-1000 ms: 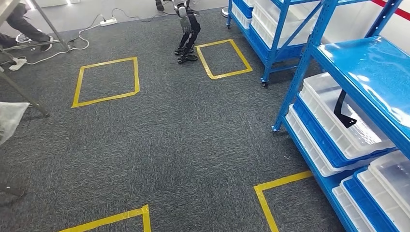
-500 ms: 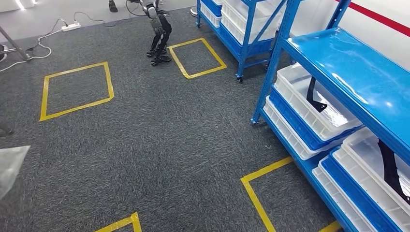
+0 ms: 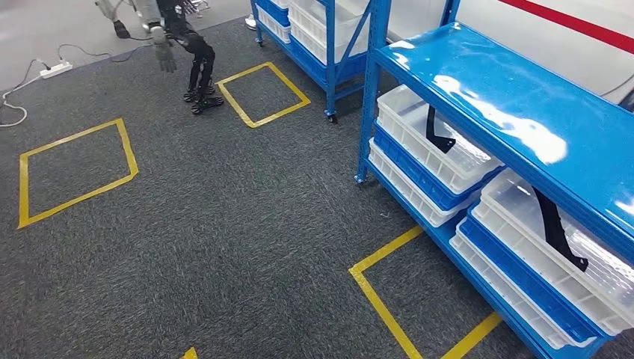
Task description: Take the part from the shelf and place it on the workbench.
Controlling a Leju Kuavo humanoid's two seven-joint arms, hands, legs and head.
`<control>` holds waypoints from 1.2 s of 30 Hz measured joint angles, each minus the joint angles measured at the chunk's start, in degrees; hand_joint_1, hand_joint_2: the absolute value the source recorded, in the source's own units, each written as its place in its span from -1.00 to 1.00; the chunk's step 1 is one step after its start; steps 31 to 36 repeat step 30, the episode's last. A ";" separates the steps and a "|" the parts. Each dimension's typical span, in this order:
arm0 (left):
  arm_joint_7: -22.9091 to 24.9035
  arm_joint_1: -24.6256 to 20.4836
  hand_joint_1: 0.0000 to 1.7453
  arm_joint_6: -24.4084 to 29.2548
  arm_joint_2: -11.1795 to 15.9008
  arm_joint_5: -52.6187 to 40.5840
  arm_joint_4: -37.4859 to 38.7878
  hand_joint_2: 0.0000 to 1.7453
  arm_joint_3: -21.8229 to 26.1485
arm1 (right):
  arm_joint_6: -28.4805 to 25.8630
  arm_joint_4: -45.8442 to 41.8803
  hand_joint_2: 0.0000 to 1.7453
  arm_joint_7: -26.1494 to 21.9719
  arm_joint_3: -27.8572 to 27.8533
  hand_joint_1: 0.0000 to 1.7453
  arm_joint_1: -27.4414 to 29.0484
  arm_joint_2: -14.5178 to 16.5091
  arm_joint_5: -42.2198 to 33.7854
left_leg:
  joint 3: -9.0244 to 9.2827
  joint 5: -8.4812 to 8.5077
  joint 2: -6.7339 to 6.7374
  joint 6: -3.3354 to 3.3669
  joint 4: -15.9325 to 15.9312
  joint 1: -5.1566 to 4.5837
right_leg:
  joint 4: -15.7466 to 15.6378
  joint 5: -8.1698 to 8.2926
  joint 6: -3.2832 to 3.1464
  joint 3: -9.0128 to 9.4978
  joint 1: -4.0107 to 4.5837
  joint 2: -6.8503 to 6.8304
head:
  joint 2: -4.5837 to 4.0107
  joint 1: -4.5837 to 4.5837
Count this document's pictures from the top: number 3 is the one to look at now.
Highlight blue steel shelf rack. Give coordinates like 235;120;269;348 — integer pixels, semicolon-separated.
353;0;634;359
249;0;378;125

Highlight blue plastic bin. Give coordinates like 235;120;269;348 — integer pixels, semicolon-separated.
372;123;506;212
289;33;369;86
256;0;292;27
455;202;609;344

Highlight black humanoid robot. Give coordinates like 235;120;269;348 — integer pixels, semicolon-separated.
150;0;225;117

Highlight silver stool star base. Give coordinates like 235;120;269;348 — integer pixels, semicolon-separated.
184;0;212;19

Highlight white car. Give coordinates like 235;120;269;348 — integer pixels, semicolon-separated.
340;0;634;112

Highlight person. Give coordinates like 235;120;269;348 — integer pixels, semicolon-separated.
95;0;164;40

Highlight white power strip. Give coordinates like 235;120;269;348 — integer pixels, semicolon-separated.
39;60;74;80

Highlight red barrier belt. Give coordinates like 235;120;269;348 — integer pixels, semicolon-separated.
496;0;634;55

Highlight black bracket part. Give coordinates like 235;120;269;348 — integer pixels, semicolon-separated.
425;105;457;154
531;186;590;273

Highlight black floor cable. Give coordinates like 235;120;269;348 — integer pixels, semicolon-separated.
13;33;156;91

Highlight white floor cable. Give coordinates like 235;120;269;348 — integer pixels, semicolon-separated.
0;73;46;129

